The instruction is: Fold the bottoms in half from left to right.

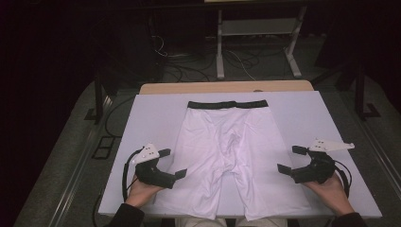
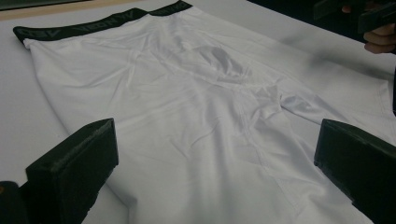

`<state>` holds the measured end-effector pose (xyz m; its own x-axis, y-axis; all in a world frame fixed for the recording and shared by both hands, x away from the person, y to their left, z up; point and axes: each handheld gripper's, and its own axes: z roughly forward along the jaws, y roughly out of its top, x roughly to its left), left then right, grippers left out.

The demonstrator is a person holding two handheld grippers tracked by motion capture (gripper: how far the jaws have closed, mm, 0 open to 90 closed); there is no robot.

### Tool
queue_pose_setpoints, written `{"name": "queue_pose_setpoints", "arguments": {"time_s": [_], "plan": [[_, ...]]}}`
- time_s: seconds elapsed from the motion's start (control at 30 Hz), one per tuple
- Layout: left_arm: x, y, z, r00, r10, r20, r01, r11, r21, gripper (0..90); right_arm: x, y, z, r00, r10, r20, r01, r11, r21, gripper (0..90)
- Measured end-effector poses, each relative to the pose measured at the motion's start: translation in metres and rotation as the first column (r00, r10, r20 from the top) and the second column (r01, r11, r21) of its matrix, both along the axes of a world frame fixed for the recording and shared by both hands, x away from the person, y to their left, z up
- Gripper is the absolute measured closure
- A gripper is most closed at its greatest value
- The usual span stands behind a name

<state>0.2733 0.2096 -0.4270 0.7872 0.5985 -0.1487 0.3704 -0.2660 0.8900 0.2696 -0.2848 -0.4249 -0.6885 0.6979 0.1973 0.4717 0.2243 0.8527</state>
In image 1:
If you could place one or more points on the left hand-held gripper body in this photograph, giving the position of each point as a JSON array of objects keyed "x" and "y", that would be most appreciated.
[{"x": 148, "y": 173}]

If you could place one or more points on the black metal stand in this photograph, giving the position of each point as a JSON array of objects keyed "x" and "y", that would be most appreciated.
[
  {"x": 359, "y": 94},
  {"x": 98, "y": 101}
]

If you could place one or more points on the person's right hand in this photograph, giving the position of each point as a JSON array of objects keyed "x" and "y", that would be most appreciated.
[{"x": 331, "y": 192}]

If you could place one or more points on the white shorts with black waistband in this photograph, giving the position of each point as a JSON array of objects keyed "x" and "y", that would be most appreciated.
[{"x": 220, "y": 142}]

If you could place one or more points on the person's left hand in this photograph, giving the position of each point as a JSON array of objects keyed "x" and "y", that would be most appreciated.
[{"x": 142, "y": 194}]

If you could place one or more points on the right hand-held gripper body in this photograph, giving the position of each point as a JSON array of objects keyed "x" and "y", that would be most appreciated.
[{"x": 318, "y": 168}]

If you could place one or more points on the white board table cover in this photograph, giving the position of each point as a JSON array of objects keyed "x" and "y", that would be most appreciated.
[{"x": 151, "y": 119}]

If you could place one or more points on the metal floor rail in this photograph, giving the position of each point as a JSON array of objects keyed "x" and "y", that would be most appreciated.
[
  {"x": 381, "y": 151},
  {"x": 78, "y": 170}
]

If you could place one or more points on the white metal stand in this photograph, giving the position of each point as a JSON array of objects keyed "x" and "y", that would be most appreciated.
[{"x": 220, "y": 47}]

